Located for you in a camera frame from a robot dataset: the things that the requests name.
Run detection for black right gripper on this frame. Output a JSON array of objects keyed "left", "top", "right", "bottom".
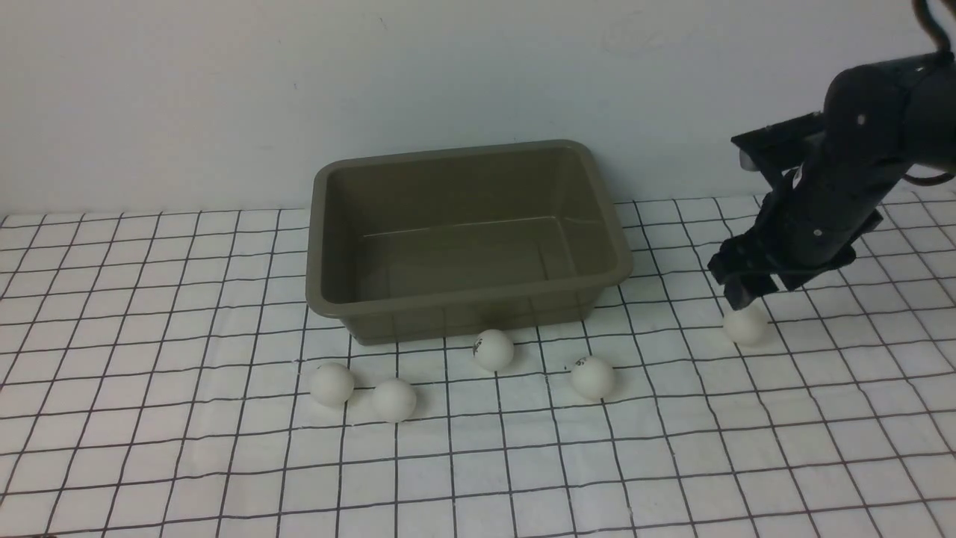
[{"left": 707, "top": 143, "right": 908, "bottom": 311}]

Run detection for white ping-pong ball printed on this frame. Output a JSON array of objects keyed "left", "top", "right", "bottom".
[{"left": 570, "top": 356, "right": 615, "bottom": 401}]

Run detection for white ping-pong ball plain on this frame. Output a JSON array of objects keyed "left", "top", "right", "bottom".
[{"left": 372, "top": 378, "right": 418, "bottom": 424}]

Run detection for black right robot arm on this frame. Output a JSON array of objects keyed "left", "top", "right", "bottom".
[{"left": 707, "top": 52, "right": 955, "bottom": 311}]

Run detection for olive plastic storage bin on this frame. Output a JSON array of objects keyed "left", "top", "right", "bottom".
[{"left": 305, "top": 140, "right": 634, "bottom": 344}]

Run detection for white black-grid tablecloth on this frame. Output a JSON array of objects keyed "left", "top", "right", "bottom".
[{"left": 1, "top": 190, "right": 955, "bottom": 537}]

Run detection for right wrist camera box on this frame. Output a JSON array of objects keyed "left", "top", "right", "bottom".
[{"left": 730, "top": 111, "right": 825, "bottom": 186}]

